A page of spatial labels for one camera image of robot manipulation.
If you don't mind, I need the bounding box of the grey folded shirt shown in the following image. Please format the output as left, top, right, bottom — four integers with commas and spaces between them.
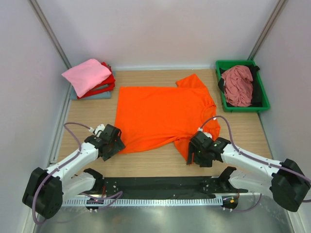
69, 72, 115, 100

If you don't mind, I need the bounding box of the red folded shirt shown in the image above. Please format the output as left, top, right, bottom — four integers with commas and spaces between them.
77, 62, 115, 100

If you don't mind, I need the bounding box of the dusty pink crumpled shirt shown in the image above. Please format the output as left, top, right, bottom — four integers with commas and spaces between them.
221, 65, 253, 107

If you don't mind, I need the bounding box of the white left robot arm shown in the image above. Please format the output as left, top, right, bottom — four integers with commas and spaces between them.
22, 124, 125, 224

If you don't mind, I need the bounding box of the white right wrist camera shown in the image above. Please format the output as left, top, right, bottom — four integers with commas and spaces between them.
198, 128, 212, 139

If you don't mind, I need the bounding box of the white slotted cable duct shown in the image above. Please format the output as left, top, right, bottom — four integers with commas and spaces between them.
61, 196, 223, 207

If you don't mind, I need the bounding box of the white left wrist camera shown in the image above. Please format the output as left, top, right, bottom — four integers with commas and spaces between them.
88, 124, 105, 136

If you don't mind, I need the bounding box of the green plastic bin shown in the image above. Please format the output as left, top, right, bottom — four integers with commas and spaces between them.
216, 60, 270, 113

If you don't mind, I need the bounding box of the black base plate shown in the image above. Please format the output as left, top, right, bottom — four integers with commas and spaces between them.
85, 176, 248, 200

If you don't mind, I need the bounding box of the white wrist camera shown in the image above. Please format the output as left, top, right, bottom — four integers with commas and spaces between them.
88, 124, 105, 136
198, 128, 212, 139

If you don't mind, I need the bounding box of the pink folded shirt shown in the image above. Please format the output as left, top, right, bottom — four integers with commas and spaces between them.
62, 59, 112, 98

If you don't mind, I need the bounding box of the black shirt in bin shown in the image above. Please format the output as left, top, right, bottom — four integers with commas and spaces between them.
218, 65, 262, 107

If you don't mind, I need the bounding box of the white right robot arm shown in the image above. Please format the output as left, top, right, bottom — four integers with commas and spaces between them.
187, 131, 311, 212

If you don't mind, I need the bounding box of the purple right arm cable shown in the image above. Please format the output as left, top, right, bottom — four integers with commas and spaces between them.
198, 116, 311, 213

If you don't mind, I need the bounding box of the orange t shirt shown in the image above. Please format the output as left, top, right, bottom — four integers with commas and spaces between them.
115, 74, 221, 159

